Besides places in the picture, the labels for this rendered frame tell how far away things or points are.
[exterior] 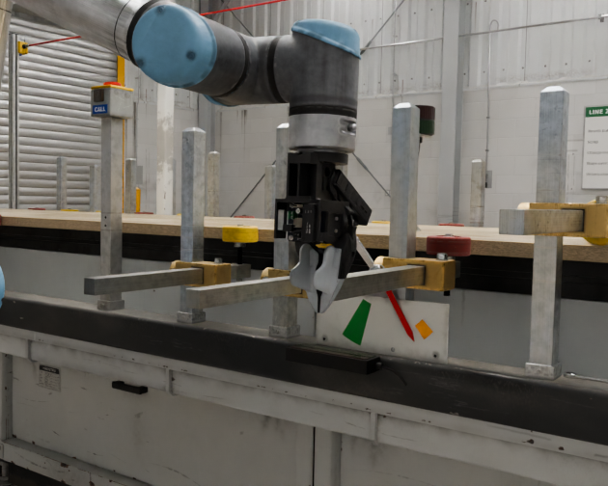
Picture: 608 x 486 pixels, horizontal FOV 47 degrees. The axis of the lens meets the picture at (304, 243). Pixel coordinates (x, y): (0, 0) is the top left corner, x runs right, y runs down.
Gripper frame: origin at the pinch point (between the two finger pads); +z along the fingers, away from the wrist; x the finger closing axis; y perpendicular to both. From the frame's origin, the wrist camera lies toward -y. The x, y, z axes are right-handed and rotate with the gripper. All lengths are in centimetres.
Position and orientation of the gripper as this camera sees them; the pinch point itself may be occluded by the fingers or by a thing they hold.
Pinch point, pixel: (323, 303)
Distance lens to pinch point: 96.0
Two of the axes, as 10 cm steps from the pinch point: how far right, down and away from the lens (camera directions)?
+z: -0.4, 10.0, 0.4
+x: 8.2, 0.6, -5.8
